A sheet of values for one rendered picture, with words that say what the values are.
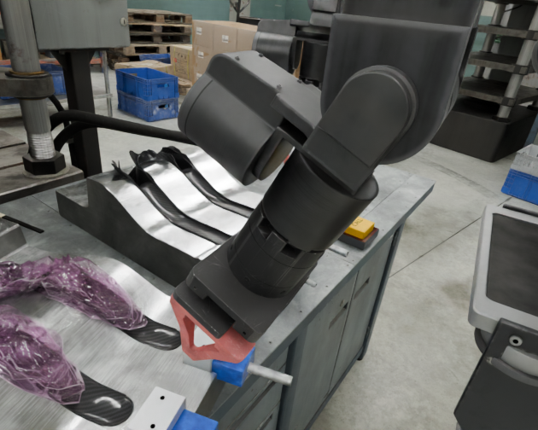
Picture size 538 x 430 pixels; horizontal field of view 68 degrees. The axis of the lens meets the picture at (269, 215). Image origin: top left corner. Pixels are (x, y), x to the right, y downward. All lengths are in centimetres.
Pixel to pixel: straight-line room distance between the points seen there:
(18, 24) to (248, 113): 92
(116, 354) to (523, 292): 45
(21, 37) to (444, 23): 102
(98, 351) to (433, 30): 48
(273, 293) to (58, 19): 113
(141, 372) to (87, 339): 8
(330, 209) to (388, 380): 152
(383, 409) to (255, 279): 138
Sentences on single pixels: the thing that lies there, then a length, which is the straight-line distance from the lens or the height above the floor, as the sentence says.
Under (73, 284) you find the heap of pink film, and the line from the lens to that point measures 57.
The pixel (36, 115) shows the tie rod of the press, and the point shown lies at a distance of 116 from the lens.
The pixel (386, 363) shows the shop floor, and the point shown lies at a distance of 178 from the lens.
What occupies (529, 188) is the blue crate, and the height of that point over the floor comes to 11.
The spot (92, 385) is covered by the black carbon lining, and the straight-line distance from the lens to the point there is 52.
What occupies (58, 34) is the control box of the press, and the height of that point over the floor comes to 111.
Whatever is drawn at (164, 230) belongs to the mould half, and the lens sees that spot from 71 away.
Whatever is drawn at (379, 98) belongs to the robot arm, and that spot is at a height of 122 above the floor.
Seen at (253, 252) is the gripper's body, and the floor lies 111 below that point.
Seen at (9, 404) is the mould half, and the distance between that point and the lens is 50.
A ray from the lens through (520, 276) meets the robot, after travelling 46.
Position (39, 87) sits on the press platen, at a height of 102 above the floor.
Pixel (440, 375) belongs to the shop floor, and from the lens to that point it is 183.
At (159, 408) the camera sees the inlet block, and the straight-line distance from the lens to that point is 46.
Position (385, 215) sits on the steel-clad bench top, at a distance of 104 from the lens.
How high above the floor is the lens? 125
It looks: 29 degrees down
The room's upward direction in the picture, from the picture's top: 6 degrees clockwise
